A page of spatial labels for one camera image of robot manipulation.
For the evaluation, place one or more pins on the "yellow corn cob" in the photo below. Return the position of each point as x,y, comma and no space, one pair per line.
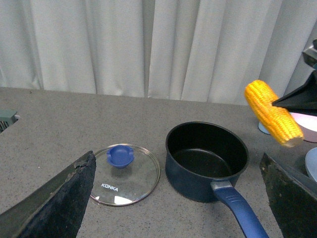
276,120

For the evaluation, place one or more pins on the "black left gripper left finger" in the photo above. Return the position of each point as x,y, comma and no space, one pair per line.
57,208

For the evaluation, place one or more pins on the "grey-green box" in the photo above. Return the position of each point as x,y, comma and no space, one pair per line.
7,118

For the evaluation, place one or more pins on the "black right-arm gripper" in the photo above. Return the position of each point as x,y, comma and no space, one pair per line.
304,97

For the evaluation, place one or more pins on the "glass lid blue knob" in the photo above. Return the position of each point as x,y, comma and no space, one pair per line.
125,174

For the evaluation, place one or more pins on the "grey-white curtain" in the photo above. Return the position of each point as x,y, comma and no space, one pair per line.
190,50

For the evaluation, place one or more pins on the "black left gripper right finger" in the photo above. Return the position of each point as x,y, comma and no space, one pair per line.
292,198

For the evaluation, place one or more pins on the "light blue cup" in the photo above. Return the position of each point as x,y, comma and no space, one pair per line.
263,129

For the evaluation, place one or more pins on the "light blue plate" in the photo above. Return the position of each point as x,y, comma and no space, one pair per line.
311,164

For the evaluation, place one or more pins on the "pink bowl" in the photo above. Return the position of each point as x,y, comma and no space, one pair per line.
308,125

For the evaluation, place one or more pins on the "dark blue saucepan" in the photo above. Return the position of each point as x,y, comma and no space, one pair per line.
204,162

